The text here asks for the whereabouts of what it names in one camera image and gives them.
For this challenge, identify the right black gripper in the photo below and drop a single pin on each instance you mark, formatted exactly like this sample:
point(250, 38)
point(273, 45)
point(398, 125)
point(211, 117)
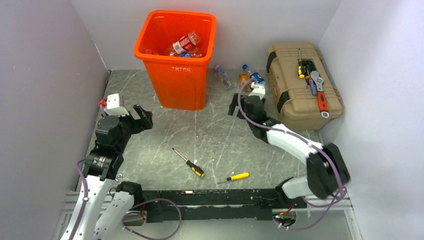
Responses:
point(234, 103)

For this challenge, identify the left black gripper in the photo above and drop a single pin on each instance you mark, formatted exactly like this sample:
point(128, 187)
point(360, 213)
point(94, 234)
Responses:
point(140, 124)

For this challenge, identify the crushed clear bottle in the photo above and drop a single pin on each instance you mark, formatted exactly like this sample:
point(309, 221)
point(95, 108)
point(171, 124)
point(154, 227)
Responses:
point(224, 77)

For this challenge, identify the orange bottle blue cap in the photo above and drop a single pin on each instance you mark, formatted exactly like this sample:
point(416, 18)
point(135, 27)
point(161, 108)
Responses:
point(245, 75)

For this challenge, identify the red label water bottle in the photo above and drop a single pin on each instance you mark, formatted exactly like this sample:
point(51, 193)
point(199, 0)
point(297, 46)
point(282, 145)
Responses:
point(186, 43)

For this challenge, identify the small orange juice bottle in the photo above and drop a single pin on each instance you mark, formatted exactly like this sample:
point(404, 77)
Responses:
point(151, 52)

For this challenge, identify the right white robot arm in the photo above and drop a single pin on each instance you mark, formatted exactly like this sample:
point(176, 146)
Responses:
point(326, 171)

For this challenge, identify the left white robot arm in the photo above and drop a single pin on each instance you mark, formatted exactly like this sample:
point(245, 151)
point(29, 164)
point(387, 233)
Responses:
point(100, 167)

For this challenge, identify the orange plastic bin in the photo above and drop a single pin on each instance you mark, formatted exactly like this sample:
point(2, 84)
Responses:
point(179, 82)

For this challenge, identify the Pepsi bottle near toolbox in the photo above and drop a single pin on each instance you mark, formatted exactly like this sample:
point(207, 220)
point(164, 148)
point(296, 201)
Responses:
point(257, 78)

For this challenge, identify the tan plastic toolbox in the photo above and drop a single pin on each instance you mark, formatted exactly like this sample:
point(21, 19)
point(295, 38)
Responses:
point(295, 105)

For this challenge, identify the small silver wrench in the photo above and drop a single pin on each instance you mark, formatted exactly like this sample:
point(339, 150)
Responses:
point(119, 176)

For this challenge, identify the small yellow screwdriver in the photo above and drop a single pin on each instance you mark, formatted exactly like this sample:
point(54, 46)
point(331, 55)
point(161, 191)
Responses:
point(235, 177)

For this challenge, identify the yellow screwdriver on toolbox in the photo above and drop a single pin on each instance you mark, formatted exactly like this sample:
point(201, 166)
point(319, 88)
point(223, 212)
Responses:
point(300, 70)

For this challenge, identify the black yellow screwdriver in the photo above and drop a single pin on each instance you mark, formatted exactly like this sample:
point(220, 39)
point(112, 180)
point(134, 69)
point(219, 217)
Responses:
point(195, 168)

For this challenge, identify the blue red screwdriver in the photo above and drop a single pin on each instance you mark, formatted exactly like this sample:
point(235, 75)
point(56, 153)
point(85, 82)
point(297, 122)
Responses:
point(310, 81)

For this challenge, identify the orange adjustable wrench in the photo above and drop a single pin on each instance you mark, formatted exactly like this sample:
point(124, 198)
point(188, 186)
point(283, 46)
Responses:
point(321, 97)

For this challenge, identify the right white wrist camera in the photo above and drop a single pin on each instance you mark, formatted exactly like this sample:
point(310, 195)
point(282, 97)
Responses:
point(258, 90)

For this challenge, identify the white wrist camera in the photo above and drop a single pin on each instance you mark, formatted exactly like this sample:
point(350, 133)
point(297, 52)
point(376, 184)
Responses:
point(258, 90)
point(113, 105)

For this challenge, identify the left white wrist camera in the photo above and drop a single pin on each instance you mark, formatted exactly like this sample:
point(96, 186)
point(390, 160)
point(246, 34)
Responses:
point(113, 105)

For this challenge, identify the black base frame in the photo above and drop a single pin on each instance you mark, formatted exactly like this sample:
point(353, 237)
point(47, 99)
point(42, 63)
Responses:
point(211, 204)

